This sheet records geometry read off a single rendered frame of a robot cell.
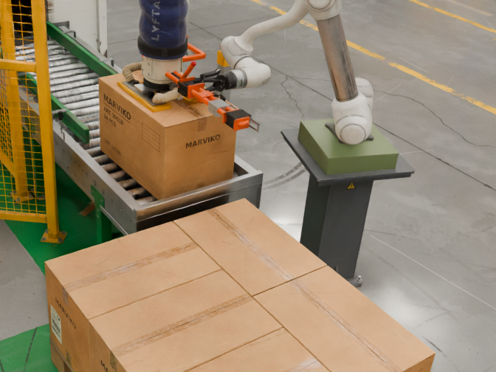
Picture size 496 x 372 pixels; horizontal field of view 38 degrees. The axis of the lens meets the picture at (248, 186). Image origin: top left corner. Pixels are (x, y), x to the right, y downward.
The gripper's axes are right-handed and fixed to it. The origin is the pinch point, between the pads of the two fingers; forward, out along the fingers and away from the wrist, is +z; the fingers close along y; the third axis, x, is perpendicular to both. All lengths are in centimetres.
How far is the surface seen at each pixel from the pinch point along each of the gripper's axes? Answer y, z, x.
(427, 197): 108, -180, -6
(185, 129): 16.5, 6.0, -4.9
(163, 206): 49, 20, -12
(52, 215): 92, 43, 65
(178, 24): -23.2, -1.7, 16.6
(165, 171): 35.1, 15.9, -5.3
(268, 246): 53, -7, -54
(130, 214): 52, 34, -5
